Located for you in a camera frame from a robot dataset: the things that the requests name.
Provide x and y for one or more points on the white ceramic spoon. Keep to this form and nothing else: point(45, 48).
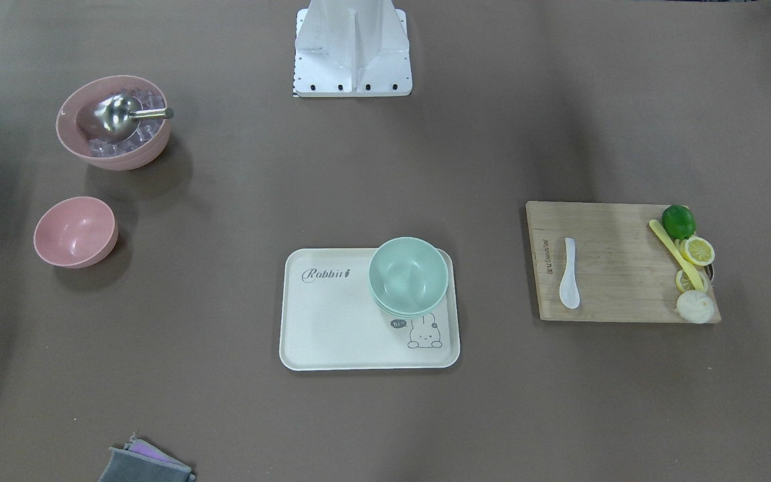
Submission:
point(569, 293)

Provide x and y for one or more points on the small pink bowl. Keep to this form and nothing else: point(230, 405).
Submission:
point(75, 233)

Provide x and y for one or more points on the green bowl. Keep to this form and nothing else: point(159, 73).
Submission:
point(408, 277)

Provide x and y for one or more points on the large pink bowl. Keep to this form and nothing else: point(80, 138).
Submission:
point(141, 148)

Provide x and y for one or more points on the cream rabbit tray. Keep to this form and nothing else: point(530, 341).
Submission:
point(330, 320)

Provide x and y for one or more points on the wooden cutting board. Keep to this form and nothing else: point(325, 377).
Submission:
point(623, 272)

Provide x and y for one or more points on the metal ice scoop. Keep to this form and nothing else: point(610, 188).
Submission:
point(116, 118)

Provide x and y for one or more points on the lemon slice lower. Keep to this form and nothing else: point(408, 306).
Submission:
point(684, 284)

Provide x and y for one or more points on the white steamed bun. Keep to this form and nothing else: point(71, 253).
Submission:
point(695, 307)

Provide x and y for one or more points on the grey folded cloth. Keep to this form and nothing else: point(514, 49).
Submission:
point(140, 460)

